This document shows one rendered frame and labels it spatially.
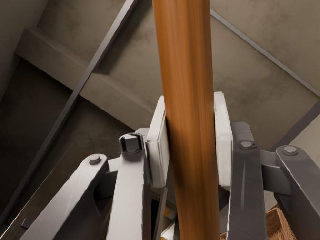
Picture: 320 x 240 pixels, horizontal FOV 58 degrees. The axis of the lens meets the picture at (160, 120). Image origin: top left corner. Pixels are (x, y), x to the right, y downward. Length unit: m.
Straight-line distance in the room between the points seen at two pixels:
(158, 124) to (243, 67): 3.26
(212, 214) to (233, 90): 3.27
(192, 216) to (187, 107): 0.08
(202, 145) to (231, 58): 3.20
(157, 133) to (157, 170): 0.02
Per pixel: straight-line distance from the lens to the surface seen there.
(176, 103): 0.16
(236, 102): 3.52
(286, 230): 2.07
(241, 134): 0.16
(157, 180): 0.16
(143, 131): 0.18
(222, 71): 3.39
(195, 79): 0.16
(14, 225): 1.59
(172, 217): 2.24
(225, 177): 0.16
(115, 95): 3.27
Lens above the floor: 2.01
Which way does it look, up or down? 9 degrees down
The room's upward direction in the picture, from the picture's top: 56 degrees counter-clockwise
